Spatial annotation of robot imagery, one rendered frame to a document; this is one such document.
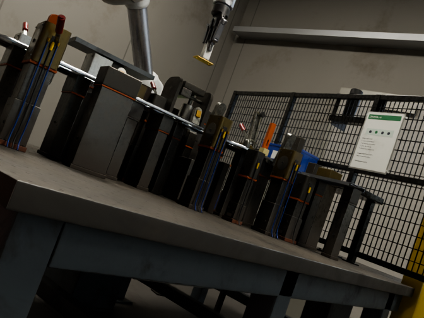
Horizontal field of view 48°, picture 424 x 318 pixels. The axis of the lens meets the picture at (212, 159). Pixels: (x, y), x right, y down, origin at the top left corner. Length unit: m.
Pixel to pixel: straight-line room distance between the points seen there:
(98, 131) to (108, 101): 0.10
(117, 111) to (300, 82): 3.65
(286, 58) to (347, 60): 0.70
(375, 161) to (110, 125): 1.39
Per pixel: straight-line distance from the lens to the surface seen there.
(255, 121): 2.24
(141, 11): 2.50
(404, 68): 4.64
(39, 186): 0.67
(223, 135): 1.69
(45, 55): 1.42
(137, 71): 2.06
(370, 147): 2.48
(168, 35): 5.04
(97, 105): 1.49
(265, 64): 5.35
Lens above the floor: 0.76
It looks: 4 degrees up
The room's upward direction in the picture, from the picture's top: 20 degrees clockwise
